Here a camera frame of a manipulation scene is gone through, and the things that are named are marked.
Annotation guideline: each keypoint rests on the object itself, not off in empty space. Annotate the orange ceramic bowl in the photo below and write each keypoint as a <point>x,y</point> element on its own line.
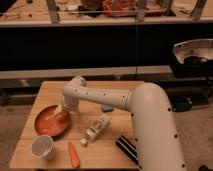
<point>46,124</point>

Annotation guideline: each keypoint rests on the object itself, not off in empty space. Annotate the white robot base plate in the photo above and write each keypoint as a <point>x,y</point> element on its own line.
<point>197,47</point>

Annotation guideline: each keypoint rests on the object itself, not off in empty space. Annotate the blue sponge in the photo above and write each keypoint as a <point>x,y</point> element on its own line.
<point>106,108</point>

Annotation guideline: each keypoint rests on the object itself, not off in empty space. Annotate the wooden table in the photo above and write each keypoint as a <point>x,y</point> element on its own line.
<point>101,154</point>

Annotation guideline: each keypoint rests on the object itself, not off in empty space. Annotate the white plastic bottle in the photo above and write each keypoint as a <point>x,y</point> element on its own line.
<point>95,129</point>

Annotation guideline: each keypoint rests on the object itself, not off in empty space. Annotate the orange crate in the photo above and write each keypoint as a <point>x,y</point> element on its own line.
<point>118,8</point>

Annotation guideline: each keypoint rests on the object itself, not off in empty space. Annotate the white paper cup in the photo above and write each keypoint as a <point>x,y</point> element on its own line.
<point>42,147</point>

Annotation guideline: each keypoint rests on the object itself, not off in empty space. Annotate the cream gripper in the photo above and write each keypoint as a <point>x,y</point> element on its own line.
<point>58,110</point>

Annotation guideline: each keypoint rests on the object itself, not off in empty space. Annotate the orange carrot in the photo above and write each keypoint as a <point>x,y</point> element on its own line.
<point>75,162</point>

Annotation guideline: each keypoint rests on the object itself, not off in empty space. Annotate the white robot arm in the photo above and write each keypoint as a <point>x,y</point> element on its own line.
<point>154,129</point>

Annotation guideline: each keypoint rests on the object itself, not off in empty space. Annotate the black striped box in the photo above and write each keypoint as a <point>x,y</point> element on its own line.
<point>127,147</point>

